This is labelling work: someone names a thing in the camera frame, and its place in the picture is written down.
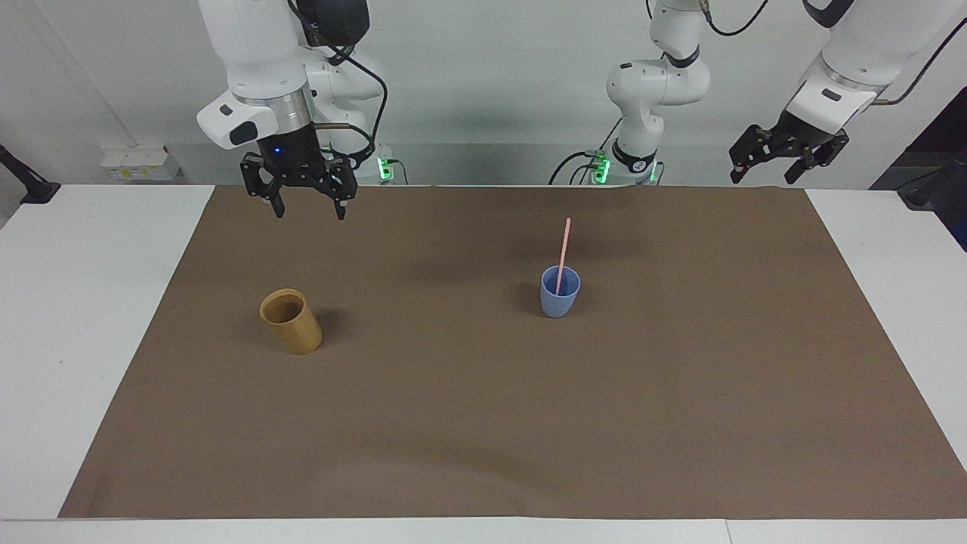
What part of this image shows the black stand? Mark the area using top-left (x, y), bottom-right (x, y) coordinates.
top-left (867, 87), bottom-right (967, 253)
top-left (0, 143), bottom-right (62, 206)

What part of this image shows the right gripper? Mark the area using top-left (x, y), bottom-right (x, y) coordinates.
top-left (239, 125), bottom-right (359, 222)

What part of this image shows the black cable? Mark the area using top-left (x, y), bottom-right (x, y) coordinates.
top-left (548, 150), bottom-right (607, 187)
top-left (306, 42), bottom-right (391, 173)
top-left (876, 21), bottom-right (967, 107)
top-left (700, 0), bottom-right (773, 38)

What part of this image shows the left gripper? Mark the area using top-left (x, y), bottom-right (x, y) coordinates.
top-left (728, 110), bottom-right (850, 187)

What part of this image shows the brown bamboo cup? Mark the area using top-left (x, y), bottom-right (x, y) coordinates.
top-left (259, 288), bottom-right (324, 357)

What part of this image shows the pink chopstick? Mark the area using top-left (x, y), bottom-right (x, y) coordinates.
top-left (555, 217), bottom-right (573, 296)

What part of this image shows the blue cup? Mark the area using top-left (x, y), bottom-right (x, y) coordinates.
top-left (539, 264), bottom-right (582, 320)

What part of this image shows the white wall socket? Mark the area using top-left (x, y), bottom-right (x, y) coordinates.
top-left (100, 145), bottom-right (182, 183)

